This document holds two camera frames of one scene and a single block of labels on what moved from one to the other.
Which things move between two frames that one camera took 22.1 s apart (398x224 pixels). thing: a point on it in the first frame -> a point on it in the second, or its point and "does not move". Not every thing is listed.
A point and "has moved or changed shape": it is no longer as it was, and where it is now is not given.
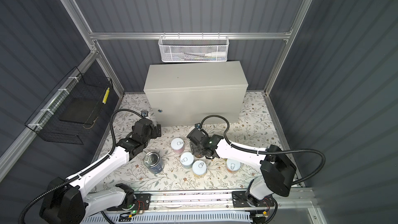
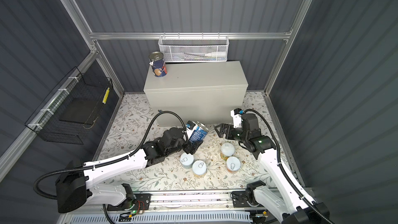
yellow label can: (199, 168) does not move
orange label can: (232, 166) does not move
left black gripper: (154, 129) -> (189, 148)
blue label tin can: (154, 162) has moved or changed shape
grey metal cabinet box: (184, 93) does not move
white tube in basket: (216, 54) does not move
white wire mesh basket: (178, 49) does not move
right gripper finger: (195, 149) -> (225, 130)
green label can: (187, 160) does not move
